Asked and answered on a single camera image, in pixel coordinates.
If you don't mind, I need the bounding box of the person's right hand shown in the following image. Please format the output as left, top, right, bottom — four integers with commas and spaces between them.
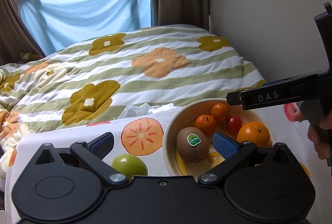
293, 109, 332, 160

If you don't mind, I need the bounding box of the small orange mandarin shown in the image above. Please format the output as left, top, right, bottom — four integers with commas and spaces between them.
194, 114, 217, 136

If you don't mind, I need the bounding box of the brown left curtain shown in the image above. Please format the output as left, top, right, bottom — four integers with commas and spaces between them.
1, 0, 45, 64

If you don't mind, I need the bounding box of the white fruit print tablecloth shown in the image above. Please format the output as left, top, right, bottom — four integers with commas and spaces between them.
5, 100, 331, 223

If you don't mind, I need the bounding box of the brown kiwi with sticker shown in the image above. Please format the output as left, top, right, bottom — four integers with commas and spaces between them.
176, 127, 209, 163

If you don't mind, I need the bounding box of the floral striped quilt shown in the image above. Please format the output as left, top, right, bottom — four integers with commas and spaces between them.
1, 25, 265, 181

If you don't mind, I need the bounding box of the cream ceramic fruit bowl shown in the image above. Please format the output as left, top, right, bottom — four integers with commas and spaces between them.
162, 97, 276, 177

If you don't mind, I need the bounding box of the red cherry tomato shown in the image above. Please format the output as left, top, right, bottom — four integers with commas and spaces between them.
227, 116, 243, 137

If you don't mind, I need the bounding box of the orange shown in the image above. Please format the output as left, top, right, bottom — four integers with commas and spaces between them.
236, 121, 271, 148

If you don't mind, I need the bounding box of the light blue window cloth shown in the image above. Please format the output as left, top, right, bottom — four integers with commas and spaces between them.
18, 0, 152, 55

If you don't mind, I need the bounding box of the green apple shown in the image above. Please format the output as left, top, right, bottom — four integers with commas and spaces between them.
111, 154, 148, 181

